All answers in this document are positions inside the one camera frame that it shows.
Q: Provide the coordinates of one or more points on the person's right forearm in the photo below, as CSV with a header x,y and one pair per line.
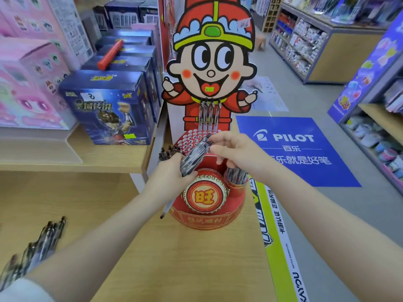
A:
x,y
333,239

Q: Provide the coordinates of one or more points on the blue card box with warrior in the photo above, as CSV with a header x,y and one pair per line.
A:
x,y
108,110

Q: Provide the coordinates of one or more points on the person's left thumb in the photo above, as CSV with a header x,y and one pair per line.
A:
x,y
179,159

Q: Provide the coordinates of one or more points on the dark box with barcode print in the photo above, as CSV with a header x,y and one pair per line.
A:
x,y
123,14
149,15

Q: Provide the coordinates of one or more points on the person's right thumb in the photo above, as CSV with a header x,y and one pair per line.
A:
x,y
220,152

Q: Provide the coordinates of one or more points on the pink box with small figures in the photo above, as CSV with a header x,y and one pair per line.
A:
x,y
28,18

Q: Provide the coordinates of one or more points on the yellow-green shelf edge banner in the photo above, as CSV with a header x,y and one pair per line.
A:
x,y
280,242

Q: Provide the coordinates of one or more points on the white sleeve cuff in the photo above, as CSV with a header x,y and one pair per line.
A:
x,y
23,292

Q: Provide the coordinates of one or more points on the rows of white stationery packets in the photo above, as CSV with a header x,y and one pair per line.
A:
x,y
299,43

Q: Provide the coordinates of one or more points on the row of clipped display pens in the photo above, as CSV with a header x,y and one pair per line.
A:
x,y
209,114

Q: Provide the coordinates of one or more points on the pile of loose black pens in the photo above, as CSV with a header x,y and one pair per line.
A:
x,y
37,248

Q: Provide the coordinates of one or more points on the white floor sticker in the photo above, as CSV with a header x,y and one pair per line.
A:
x,y
267,94

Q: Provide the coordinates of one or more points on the large pink doll box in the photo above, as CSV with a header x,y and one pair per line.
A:
x,y
28,91

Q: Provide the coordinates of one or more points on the small wooden stool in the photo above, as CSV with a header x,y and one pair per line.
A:
x,y
260,40

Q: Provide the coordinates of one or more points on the red cylindrical tube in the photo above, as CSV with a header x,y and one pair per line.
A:
x,y
110,55

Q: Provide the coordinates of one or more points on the person's left hand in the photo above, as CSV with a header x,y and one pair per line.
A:
x,y
165,182

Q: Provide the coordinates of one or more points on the clear acrylic riser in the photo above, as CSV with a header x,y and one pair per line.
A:
x,y
34,144

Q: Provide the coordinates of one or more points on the blue-sided shelf unit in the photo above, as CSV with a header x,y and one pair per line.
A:
x,y
371,75

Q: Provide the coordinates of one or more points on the cluster of pens behind display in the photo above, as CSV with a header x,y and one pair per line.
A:
x,y
169,153

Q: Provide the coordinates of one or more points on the person's left forearm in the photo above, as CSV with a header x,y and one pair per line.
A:
x,y
94,248

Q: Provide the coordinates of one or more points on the person's right hand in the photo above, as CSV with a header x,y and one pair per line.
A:
x,y
245,155

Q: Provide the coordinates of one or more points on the row of pastel packets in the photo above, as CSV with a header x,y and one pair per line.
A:
x,y
377,144

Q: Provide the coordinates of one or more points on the row of hanging stationery packs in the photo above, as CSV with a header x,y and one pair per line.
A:
x,y
343,9

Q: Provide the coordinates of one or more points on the single black gel pen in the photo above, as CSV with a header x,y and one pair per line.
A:
x,y
166,210

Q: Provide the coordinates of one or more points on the grey wooden stationery shelf unit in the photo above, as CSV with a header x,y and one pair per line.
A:
x,y
343,56

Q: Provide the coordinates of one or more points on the bundle of black gel pens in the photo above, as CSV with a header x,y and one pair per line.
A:
x,y
196,155

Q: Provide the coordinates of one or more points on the cluster of pens in cup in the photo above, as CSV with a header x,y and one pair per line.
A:
x,y
236,176

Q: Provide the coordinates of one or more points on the red cartoon character pen display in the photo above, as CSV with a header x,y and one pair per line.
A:
x,y
211,72

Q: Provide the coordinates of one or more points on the blue floor sticker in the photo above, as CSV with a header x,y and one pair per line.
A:
x,y
302,150

